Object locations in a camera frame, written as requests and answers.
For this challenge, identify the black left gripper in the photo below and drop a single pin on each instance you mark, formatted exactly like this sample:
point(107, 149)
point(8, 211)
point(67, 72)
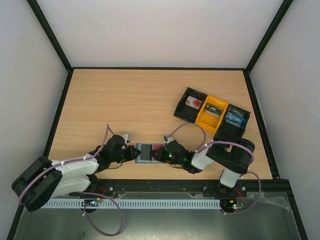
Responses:
point(131, 149)

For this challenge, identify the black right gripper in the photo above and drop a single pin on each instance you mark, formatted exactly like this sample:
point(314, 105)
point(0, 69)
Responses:
point(163, 154)

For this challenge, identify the red black stripe card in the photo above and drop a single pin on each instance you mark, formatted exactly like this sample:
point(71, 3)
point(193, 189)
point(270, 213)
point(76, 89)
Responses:
point(155, 147)

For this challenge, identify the teal leather card holder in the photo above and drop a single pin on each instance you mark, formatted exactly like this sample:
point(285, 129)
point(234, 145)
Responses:
point(138, 161)

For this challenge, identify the grey black card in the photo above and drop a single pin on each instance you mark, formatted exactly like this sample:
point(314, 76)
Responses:
point(145, 152)

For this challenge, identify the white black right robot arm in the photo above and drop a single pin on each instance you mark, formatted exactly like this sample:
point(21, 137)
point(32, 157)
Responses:
point(232, 152)

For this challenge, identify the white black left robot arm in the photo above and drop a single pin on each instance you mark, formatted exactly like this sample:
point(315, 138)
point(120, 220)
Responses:
point(46, 179)

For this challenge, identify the white card red circles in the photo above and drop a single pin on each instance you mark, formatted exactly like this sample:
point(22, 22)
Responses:
point(193, 102)

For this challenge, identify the dark card in yellow bin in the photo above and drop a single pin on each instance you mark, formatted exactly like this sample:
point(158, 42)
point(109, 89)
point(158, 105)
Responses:
point(213, 110)

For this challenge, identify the black bin with blue cards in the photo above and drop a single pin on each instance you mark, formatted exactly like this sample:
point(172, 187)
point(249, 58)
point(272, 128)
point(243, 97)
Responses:
point(230, 133)

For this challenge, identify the blue cards stack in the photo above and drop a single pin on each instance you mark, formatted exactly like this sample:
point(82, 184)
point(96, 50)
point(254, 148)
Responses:
point(235, 117)

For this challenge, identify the black plastic bin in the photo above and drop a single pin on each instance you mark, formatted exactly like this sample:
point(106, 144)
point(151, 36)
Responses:
point(185, 112)

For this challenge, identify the yellow plastic bin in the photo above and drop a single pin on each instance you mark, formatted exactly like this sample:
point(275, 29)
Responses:
point(208, 122)

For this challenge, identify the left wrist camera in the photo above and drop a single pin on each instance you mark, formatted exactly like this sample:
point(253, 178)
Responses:
point(127, 138)

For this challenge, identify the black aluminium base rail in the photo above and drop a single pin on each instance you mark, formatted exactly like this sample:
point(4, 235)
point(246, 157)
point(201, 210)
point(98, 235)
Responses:
point(208, 188)

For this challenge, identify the white slotted cable duct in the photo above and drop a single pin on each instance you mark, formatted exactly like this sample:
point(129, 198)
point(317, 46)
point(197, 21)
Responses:
point(193, 204)

